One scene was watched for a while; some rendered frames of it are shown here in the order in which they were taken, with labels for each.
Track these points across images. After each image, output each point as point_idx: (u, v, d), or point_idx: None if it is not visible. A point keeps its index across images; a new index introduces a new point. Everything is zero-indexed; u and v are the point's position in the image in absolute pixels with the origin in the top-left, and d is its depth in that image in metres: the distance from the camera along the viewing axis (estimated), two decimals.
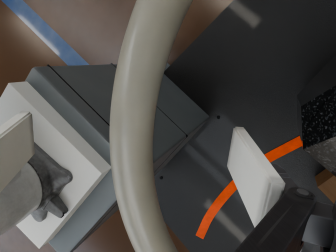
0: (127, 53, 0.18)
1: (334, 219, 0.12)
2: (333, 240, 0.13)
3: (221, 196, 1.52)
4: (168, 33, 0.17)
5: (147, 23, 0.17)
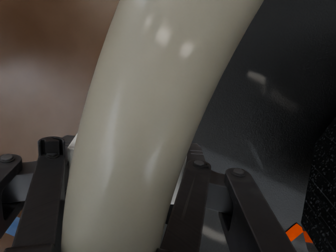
0: (92, 141, 0.07)
1: (229, 189, 0.13)
2: (223, 204, 0.14)
3: None
4: (199, 93, 0.07)
5: (143, 70, 0.06)
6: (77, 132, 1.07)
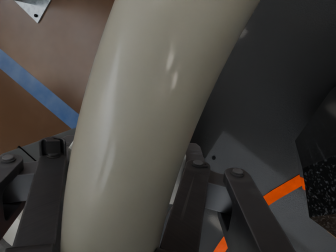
0: (90, 140, 0.07)
1: (228, 189, 0.13)
2: (222, 204, 0.14)
3: (224, 240, 1.42)
4: (197, 91, 0.07)
5: (140, 68, 0.06)
6: None
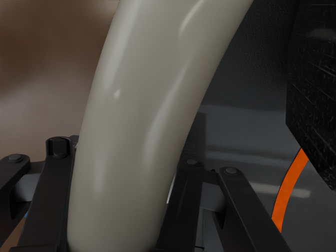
0: None
1: (222, 188, 0.13)
2: (215, 203, 0.14)
3: None
4: None
5: None
6: (77, 117, 1.19)
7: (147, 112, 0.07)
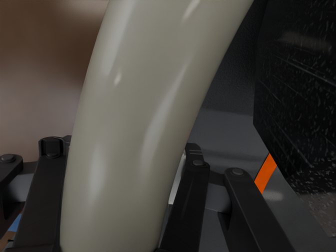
0: None
1: (228, 189, 0.13)
2: (222, 204, 0.14)
3: None
4: None
5: None
6: (31, 115, 1.08)
7: (146, 105, 0.06)
